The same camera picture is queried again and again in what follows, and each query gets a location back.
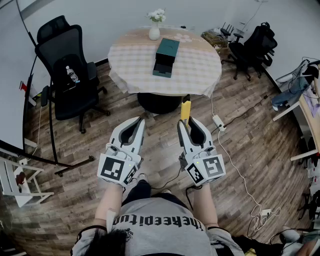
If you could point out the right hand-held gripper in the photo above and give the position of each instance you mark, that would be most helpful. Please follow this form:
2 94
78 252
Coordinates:
210 167

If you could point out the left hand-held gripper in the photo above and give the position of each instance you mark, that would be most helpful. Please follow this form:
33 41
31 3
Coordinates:
111 167

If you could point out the dark green drawer box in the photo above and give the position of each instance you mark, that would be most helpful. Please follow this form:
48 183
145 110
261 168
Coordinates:
167 47

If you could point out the person's right forearm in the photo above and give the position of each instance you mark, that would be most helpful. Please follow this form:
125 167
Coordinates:
206 207

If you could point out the person's left forearm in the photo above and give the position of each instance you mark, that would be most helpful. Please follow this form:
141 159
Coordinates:
106 205

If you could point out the person's shoe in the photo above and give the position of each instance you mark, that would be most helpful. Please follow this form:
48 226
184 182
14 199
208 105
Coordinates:
142 178

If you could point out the black round table base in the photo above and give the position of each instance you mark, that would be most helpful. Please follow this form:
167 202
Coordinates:
157 103

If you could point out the person's black trousers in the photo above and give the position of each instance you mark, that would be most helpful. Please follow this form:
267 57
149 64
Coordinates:
140 192

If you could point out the black mesh office chair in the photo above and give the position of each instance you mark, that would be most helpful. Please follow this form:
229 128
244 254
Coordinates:
72 102
260 47

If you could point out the round table with checked cloth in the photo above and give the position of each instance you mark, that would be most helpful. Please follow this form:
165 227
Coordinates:
130 70

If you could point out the clear plastic water bottle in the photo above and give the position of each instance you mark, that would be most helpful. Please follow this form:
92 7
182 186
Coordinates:
72 74

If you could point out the blue jeans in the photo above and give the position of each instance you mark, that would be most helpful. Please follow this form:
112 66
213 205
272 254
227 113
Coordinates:
287 95

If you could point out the person's grey printed shirt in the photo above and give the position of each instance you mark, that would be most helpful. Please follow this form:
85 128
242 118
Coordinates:
160 240

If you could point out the black router with antennas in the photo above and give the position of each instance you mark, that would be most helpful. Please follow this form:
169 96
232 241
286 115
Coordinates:
227 29

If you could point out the light wooden desk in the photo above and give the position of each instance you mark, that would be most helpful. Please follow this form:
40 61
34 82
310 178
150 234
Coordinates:
308 117

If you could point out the whiteboard on black stand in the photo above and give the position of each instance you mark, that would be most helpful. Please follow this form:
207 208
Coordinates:
10 112

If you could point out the white metal rack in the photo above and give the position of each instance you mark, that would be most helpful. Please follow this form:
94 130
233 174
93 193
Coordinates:
25 200

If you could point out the white flower bouquet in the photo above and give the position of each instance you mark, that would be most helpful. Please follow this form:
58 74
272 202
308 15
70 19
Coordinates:
157 15

